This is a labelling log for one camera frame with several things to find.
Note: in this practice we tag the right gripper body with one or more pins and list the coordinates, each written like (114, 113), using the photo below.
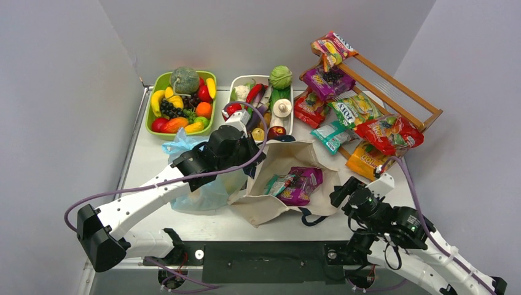
(372, 225)

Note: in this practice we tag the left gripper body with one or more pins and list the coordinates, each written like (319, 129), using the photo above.
(243, 153)

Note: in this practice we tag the light blue plastic bag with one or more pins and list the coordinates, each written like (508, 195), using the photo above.
(211, 196)

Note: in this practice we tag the large purple snack bag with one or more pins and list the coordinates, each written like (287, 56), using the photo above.
(303, 183)

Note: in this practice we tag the teal snack bag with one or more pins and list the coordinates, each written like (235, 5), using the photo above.
(333, 136)
(278, 183)

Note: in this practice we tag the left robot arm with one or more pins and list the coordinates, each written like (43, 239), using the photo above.
(106, 234)

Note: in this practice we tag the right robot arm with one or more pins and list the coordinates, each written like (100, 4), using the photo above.
(402, 240)

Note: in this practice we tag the orange candy bag lower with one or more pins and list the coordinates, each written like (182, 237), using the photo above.
(366, 158)

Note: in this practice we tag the orange candy bag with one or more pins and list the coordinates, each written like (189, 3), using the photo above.
(366, 158)
(332, 49)

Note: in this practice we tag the red snack bag right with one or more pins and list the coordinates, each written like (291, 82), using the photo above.
(390, 134)

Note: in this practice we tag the red snack bag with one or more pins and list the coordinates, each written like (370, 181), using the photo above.
(390, 134)
(310, 109)

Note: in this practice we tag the green candy bag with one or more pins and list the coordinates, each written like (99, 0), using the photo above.
(355, 110)

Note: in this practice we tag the red snack bag left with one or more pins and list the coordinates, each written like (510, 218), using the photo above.
(310, 109)

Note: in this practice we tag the small purple snack bag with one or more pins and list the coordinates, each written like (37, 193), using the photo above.
(328, 84)

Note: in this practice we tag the top orange candy bag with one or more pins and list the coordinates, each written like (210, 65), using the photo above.
(332, 49)

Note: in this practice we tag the yellow pear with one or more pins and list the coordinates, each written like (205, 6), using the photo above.
(258, 134)

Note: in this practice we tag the green lime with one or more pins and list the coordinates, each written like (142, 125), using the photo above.
(202, 120)

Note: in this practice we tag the red bell pepper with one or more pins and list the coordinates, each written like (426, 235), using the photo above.
(230, 110)

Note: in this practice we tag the orange tangerine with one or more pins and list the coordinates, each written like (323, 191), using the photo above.
(204, 109)

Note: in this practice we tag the red apple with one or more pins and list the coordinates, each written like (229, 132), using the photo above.
(275, 131)

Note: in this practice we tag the white vegetable tray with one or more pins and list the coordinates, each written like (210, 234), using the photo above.
(262, 106)

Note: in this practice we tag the white cauliflower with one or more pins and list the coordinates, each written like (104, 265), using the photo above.
(241, 92)

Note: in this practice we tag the red orange mango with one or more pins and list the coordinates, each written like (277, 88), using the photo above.
(173, 125)

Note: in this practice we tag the red chili pepper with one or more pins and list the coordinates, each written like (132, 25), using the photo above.
(253, 92)

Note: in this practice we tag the white mushroom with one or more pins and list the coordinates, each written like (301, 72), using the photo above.
(282, 108)

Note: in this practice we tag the black grapes bunch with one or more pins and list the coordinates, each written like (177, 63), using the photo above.
(170, 111)

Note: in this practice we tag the green melon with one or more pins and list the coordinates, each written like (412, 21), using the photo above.
(184, 80)

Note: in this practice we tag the green cabbage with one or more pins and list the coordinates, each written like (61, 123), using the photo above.
(280, 77)

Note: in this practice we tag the wooden display rack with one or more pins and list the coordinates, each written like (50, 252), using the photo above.
(389, 95)

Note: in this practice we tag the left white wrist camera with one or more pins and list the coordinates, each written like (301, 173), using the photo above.
(238, 119)

